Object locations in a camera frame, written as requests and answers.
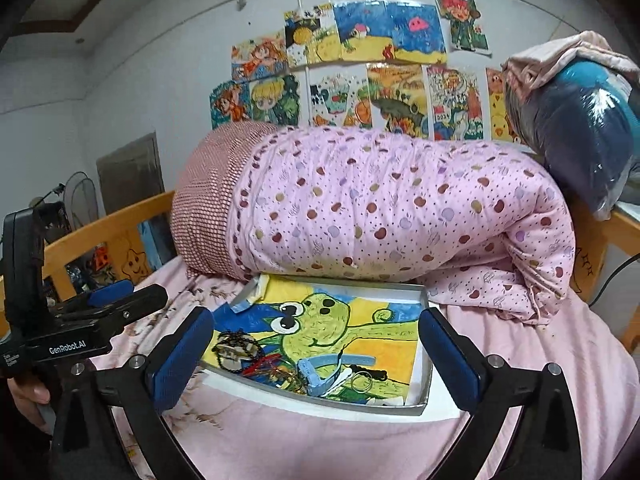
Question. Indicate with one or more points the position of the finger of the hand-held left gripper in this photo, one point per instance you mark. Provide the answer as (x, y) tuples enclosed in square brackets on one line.
[(112, 292), (135, 305)]

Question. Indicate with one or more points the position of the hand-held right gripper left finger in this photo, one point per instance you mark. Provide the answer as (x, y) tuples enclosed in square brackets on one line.
[(180, 360)]

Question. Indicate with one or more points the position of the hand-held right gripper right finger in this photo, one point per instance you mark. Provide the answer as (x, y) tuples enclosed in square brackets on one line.
[(450, 360)]

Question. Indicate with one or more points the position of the grey cardboard box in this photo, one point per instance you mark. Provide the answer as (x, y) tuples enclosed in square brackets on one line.
[(424, 385)]

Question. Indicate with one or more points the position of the black hair clip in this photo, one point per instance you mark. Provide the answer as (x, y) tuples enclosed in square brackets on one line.
[(377, 374)]

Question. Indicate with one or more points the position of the medium clear bangle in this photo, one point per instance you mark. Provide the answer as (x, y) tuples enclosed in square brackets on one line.
[(351, 382), (372, 384)]

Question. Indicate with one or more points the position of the person's left hand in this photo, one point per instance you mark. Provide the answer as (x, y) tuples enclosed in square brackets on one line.
[(27, 395)]

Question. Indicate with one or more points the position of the white paper piece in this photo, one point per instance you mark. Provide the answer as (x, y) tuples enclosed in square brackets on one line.
[(395, 400)]

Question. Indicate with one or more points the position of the white blue folded paper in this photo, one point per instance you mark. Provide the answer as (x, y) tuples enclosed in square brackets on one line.
[(250, 295)]

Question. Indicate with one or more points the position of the grey electric fan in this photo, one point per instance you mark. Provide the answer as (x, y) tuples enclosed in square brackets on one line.
[(82, 192)]

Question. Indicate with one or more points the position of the frog drawing paper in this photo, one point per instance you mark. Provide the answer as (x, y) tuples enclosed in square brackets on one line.
[(340, 325)]

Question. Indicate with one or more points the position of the grey metal panel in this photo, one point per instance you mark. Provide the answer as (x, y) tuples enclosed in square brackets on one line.
[(130, 170)]

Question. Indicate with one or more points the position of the red checked pillow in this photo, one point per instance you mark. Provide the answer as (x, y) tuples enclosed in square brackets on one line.
[(210, 200)]

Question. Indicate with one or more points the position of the blue watch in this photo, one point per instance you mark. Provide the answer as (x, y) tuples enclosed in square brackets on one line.
[(312, 382)]

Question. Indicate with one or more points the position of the pink bed sheet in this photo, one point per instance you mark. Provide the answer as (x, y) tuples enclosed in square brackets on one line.
[(300, 450)]

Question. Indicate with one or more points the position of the pink dotted quilt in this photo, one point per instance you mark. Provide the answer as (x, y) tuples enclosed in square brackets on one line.
[(400, 210)]

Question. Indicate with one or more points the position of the blue bundle in plastic bag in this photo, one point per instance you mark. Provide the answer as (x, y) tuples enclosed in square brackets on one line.
[(575, 125)]

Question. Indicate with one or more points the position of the pink folded cloth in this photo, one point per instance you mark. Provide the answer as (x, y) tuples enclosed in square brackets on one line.
[(550, 55)]

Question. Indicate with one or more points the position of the wooden bed frame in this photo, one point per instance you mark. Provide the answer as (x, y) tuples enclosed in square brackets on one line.
[(125, 210)]

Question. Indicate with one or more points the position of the group of wall drawings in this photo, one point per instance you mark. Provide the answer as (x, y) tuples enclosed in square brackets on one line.
[(415, 30)]

